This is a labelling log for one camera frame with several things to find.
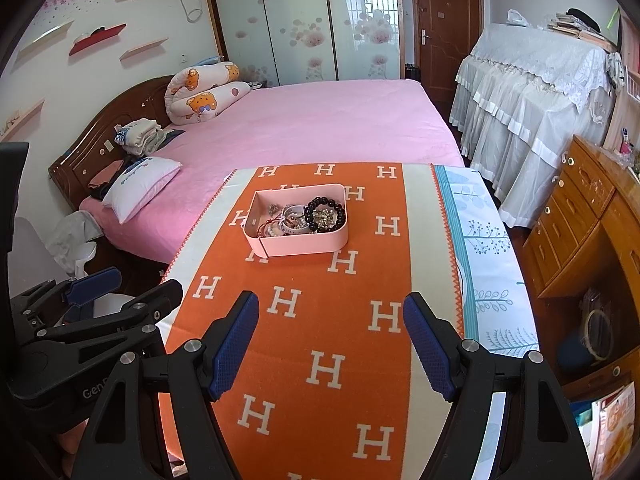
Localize red wall shelf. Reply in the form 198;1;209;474
69;23;127;57

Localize white pillow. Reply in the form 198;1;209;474
102;156;182;225

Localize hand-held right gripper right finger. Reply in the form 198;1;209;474
402;292;593;480

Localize black bead bracelet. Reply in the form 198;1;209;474
304;196;347;233

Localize silver bangle ring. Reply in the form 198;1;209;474
280;203;308;235

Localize rolled bear-print quilt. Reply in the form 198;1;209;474
165;61;251;125

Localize folded pale clothes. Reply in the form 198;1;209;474
114;118;168;156

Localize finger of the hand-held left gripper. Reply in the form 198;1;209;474
10;269;124;331
34;280;185;347

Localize white blue floral tablecloth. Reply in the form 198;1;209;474
432;165;541;480

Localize white crumpled cloth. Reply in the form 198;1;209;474
47;210;103;273

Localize white wall shelf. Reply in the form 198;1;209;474
17;20;75;63

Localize pale wooden wall shelf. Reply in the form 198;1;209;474
0;100;46;141

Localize stack of books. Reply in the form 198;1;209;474
545;10;618;53

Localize white plastic stool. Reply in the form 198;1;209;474
75;241;133;321

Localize black hat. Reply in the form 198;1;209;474
565;7;601;32

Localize round hand mirror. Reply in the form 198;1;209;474
582;307;616;361

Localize pink bed sheet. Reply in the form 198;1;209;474
79;79;466;266

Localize light wooden wall shelf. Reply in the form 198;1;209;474
119;37;169;62

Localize pink garment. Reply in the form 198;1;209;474
89;162;126;201

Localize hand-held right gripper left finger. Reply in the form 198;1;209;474
72;290;261;480

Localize dark wooden headboard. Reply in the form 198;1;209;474
47;75;176;211

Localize pink jewelry box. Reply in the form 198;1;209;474
243;183;349;258

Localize colourful magazine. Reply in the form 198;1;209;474
592;382;640;480

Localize wooden dresser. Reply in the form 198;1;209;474
522;135;640;401

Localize frosted floral sliding wardrobe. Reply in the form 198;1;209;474
201;0;403;88

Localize brown wooden door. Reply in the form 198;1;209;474
407;0;483;103

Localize person's left forearm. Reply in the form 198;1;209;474
50;420;93;480

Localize white lace covered furniture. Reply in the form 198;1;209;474
447;22;618;228

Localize orange letter-print blanket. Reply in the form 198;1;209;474
159;161;466;480

